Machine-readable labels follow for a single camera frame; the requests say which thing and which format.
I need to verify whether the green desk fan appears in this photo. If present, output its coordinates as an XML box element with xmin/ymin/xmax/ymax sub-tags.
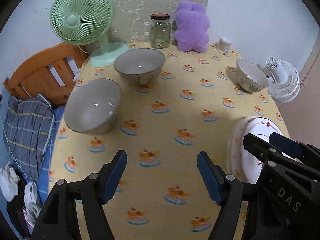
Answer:
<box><xmin>49</xmin><ymin>0</ymin><xmax>130</xmax><ymax>67</ymax></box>

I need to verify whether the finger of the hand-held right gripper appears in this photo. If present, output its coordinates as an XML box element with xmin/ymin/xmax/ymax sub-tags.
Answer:
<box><xmin>243</xmin><ymin>133</ymin><xmax>275</xmax><ymax>168</ymax></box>
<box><xmin>269</xmin><ymin>132</ymin><xmax>307</xmax><ymax>159</ymax></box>

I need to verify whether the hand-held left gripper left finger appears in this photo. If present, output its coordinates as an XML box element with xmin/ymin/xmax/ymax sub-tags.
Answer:
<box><xmin>30</xmin><ymin>149</ymin><xmax>127</xmax><ymax>240</ymax></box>

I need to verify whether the wooden bed headboard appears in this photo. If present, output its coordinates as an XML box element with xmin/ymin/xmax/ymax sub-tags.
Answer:
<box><xmin>4</xmin><ymin>42</ymin><xmax>88</xmax><ymax>105</ymax></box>

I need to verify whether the large grey floral bowl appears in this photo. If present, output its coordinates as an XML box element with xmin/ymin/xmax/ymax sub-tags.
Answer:
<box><xmin>64</xmin><ymin>78</ymin><xmax>122</xmax><ymax>135</ymax></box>

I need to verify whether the red-rimmed white plate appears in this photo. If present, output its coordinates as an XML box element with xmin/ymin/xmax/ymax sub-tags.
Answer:
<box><xmin>241</xmin><ymin>118</ymin><xmax>292</xmax><ymax>180</ymax></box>

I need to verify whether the white crumpled cloth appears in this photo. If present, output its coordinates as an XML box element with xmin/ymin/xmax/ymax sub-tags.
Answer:
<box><xmin>0</xmin><ymin>165</ymin><xmax>20</xmax><ymax>202</ymax></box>

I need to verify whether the grey plaid pillow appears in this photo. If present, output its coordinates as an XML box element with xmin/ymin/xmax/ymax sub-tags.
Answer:
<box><xmin>5</xmin><ymin>94</ymin><xmax>55</xmax><ymax>178</ymax></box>

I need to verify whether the small toothpick jar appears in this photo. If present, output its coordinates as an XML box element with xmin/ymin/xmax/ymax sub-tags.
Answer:
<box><xmin>217</xmin><ymin>37</ymin><xmax>232</xmax><ymax>55</ymax></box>

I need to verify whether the purple plush toy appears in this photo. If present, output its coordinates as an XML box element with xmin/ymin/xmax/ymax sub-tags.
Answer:
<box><xmin>173</xmin><ymin>1</ymin><xmax>210</xmax><ymax>53</ymax></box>

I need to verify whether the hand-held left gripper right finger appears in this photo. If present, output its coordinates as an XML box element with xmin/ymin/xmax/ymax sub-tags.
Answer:
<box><xmin>197</xmin><ymin>151</ymin><xmax>260</xmax><ymax>240</ymax></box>

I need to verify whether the scalloped floral plate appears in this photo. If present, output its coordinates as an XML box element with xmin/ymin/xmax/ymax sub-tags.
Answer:
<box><xmin>226</xmin><ymin>116</ymin><xmax>290</xmax><ymax>183</ymax></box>

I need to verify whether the blue checked bedsheet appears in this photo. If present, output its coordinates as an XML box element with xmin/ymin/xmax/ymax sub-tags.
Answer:
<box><xmin>37</xmin><ymin>107</ymin><xmax>65</xmax><ymax>200</ymax></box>

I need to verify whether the pile of crumpled clothes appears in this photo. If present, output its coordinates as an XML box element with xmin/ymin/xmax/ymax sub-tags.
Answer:
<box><xmin>24</xmin><ymin>181</ymin><xmax>42</xmax><ymax>227</ymax></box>

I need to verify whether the white electric fan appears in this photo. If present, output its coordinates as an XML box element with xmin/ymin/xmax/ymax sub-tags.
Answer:
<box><xmin>265</xmin><ymin>56</ymin><xmax>300</xmax><ymax>103</ymax></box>

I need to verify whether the glass jar with dark lid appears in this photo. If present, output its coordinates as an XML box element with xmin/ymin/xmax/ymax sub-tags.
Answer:
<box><xmin>150</xmin><ymin>13</ymin><xmax>171</xmax><ymax>49</ymax></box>

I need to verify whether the medium grey floral bowl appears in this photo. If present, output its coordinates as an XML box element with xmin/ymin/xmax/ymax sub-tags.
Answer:
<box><xmin>114</xmin><ymin>48</ymin><xmax>166</xmax><ymax>86</ymax></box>

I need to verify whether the yellow printed tablecloth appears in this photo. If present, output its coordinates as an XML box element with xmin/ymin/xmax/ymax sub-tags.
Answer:
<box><xmin>47</xmin><ymin>42</ymin><xmax>290</xmax><ymax>240</ymax></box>

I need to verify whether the small green-flowered bowl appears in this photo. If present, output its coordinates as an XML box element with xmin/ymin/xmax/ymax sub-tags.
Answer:
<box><xmin>236</xmin><ymin>59</ymin><xmax>270</xmax><ymax>93</ymax></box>

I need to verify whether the green printed foam mat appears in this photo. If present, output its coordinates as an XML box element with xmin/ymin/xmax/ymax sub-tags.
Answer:
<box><xmin>109</xmin><ymin>0</ymin><xmax>210</xmax><ymax>49</ymax></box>

